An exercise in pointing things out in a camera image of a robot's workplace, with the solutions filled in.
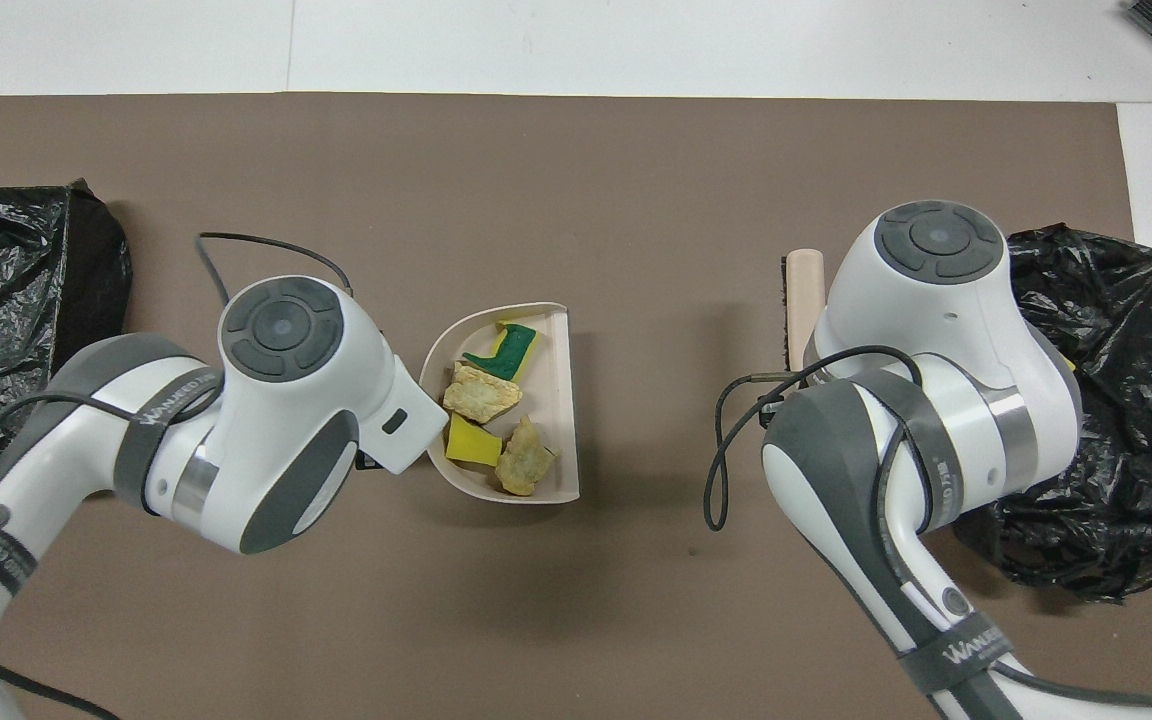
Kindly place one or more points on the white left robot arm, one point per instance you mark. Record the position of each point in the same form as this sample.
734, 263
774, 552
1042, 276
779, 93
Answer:
286, 380

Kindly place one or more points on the small yellow green sponge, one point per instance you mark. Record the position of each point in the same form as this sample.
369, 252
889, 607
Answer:
471, 445

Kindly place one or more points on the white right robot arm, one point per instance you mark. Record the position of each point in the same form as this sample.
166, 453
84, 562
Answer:
936, 300

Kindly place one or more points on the open bin with black bag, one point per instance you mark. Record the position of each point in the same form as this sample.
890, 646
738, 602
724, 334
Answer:
1136, 400

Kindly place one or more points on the notched green yellow sponge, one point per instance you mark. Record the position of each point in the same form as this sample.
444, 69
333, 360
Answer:
508, 352

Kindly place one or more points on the tan chunk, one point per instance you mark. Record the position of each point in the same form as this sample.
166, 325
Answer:
524, 460

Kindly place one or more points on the pale beige chunk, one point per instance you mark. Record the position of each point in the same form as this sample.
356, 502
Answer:
481, 395

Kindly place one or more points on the brown table mat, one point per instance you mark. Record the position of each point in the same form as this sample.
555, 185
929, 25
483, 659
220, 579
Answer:
536, 600

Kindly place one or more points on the beige hand brush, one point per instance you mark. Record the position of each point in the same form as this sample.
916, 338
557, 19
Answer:
804, 290

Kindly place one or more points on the beige plastic dustpan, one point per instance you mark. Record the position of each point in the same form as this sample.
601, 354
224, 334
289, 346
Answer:
556, 400

